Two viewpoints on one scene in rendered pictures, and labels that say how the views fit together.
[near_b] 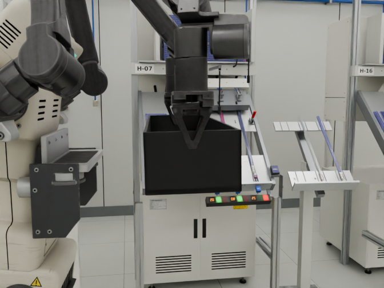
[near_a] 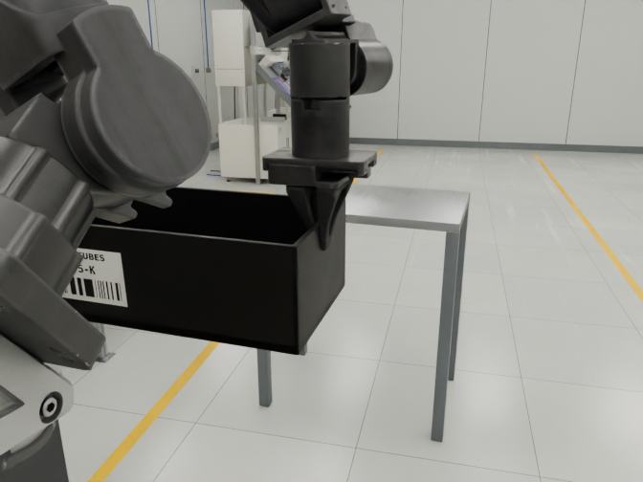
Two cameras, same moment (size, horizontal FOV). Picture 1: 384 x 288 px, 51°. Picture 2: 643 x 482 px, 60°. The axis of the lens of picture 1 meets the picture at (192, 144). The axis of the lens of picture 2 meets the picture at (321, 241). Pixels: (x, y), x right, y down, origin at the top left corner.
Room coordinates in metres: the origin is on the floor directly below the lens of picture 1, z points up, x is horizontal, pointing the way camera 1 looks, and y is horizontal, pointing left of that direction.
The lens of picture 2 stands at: (0.49, 0.51, 1.28)
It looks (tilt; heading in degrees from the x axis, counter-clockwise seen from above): 18 degrees down; 292
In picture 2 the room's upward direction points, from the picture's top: straight up
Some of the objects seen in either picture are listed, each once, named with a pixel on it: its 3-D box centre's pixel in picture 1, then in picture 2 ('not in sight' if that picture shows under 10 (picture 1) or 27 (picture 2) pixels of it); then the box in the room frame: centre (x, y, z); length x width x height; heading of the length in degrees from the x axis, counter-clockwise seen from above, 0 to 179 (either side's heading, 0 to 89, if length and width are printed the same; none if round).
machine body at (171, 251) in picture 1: (191, 224); not in sight; (2.68, 0.00, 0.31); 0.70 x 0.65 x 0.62; 99
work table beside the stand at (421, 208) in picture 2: not in sight; (363, 299); (1.09, -1.36, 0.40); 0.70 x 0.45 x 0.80; 4
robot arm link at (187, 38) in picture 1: (194, 44); (322, 70); (0.70, 0.00, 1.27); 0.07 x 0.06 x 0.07; 79
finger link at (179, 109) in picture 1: (191, 121); (312, 205); (0.71, 0.00, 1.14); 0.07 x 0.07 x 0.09; 5
